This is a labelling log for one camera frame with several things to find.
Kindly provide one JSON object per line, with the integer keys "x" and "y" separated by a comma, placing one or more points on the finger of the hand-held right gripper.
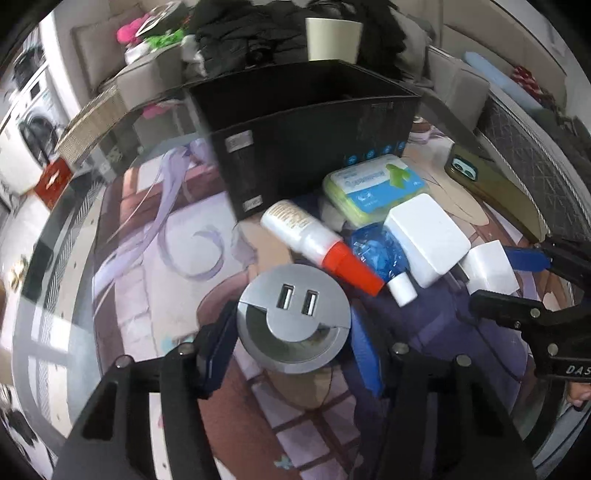
{"x": 501, "y": 307}
{"x": 526, "y": 259}

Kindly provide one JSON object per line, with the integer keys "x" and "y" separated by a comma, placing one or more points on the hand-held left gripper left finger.
{"x": 217, "y": 353}

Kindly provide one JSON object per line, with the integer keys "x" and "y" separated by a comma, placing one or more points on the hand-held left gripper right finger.
{"x": 367, "y": 357}

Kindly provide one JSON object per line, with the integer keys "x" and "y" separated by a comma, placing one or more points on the small white charger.
{"x": 489, "y": 265}

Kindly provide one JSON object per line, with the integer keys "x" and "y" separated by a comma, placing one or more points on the round silver USB hub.
{"x": 263, "y": 288}

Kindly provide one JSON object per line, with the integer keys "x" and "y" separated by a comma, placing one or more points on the blue tube with white cap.
{"x": 374, "y": 254}

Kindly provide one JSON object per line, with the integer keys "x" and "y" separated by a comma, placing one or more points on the large white power adapter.
{"x": 425, "y": 235}

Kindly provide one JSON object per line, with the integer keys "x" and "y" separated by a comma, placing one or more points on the white bottle with red cap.
{"x": 300, "y": 226}

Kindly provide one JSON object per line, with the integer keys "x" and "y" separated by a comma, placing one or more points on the green and blue plastic box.
{"x": 369, "y": 189}

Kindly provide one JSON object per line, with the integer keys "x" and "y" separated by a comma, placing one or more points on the black storage box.
{"x": 300, "y": 138}

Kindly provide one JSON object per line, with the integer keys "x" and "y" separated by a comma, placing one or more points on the person's right hand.
{"x": 581, "y": 398}

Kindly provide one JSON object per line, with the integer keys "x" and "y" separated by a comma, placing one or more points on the phone in green case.
{"x": 498, "y": 194}

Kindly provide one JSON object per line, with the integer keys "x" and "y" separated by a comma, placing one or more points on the printed desk mat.
{"x": 161, "y": 277}

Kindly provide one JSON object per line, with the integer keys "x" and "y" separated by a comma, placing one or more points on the grey quilted mattress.
{"x": 545, "y": 157}

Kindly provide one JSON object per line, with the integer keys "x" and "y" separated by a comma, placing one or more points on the red patterned cloth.
{"x": 528, "y": 81}

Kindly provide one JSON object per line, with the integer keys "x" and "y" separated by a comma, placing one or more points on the light blue pillow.
{"x": 498, "y": 78}

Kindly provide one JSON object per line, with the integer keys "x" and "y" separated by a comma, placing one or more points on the beige headboard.
{"x": 508, "y": 41}

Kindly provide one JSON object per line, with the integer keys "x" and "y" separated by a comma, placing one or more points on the red gift bag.
{"x": 54, "y": 181}

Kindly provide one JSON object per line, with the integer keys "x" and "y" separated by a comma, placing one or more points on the grey hoodie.
{"x": 418, "y": 41}

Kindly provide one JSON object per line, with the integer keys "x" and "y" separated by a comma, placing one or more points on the wicker basket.
{"x": 87, "y": 124}

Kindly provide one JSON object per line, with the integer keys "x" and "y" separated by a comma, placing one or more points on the grey sofa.
{"x": 152, "y": 78}

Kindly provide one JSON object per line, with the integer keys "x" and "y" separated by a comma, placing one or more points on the white washing machine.
{"x": 37, "y": 134}

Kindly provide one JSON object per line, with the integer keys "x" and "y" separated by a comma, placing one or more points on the cream tumbler cup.
{"x": 332, "y": 39}

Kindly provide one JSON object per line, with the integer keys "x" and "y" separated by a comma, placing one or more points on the white cloth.
{"x": 194, "y": 55}

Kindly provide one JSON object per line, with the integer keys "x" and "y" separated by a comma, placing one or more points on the green cloth item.
{"x": 164, "y": 39}

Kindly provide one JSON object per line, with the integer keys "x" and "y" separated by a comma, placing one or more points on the black puffer jacket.
{"x": 258, "y": 32}

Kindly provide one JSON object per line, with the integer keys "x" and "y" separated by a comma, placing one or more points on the grey sofa cushion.
{"x": 101, "y": 41}

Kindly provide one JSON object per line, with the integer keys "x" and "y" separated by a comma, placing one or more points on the pink plush toy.
{"x": 127, "y": 32}

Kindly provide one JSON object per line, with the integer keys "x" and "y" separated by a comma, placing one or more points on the black and white round cushion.
{"x": 154, "y": 18}

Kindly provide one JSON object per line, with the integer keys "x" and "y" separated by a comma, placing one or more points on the black countertop appliance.
{"x": 28, "y": 64}

